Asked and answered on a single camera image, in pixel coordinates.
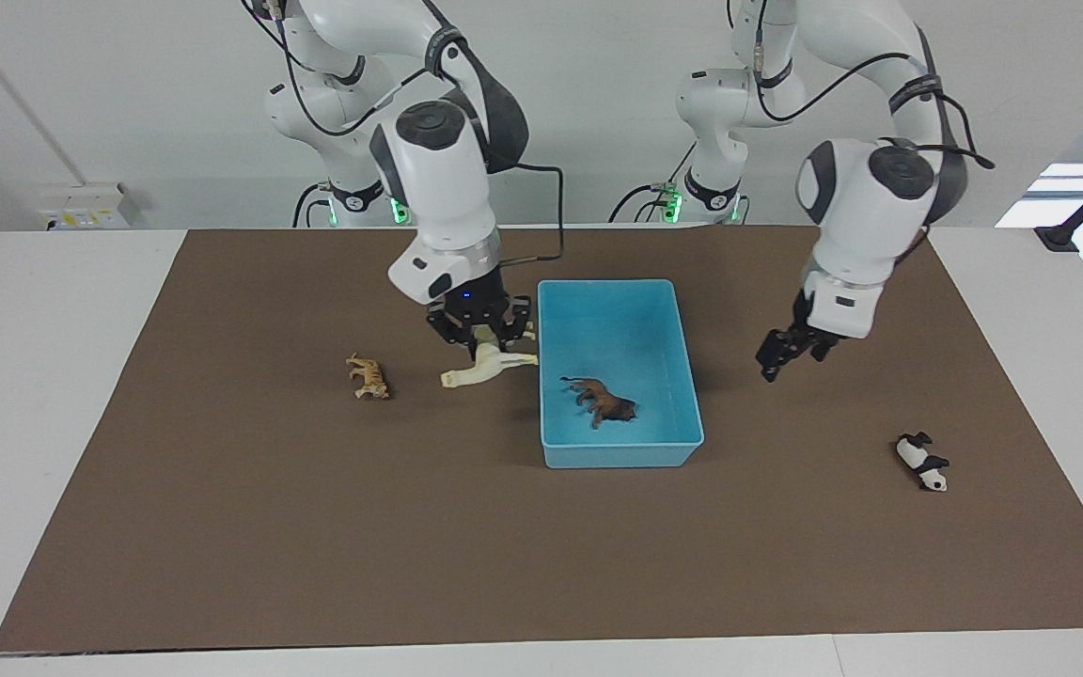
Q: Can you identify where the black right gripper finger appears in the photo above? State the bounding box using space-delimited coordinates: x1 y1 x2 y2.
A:
428 314 473 352
501 296 536 342

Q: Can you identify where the cream llama toy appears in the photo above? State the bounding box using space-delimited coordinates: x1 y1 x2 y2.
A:
439 324 540 390

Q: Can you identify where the orange striped tiger toy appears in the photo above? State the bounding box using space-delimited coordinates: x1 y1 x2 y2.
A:
345 353 391 401

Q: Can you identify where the brown lion toy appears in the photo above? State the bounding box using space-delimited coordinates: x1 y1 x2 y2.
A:
559 375 639 431

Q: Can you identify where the black white panda toy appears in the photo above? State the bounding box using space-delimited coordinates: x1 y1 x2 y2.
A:
895 432 951 493

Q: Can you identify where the light blue storage box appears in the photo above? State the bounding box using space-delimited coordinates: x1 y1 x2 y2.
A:
538 278 705 470

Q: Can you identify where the brown table mat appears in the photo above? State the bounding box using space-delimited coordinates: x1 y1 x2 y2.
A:
0 226 1083 653

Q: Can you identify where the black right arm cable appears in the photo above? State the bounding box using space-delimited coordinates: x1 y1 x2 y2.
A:
241 0 567 265

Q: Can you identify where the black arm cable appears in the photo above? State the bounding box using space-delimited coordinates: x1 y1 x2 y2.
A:
728 0 997 172
241 0 567 265

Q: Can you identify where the black left base cable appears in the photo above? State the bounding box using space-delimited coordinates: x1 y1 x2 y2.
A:
608 141 696 226

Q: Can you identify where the black base cable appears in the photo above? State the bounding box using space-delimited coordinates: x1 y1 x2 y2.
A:
608 141 696 226
291 182 332 228

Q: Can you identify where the black right base cable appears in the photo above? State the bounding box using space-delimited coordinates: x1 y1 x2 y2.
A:
291 182 332 228

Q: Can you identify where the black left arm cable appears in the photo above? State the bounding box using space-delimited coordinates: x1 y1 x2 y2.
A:
728 0 997 172

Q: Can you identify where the white wall socket box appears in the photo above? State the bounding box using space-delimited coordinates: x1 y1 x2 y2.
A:
38 182 141 232

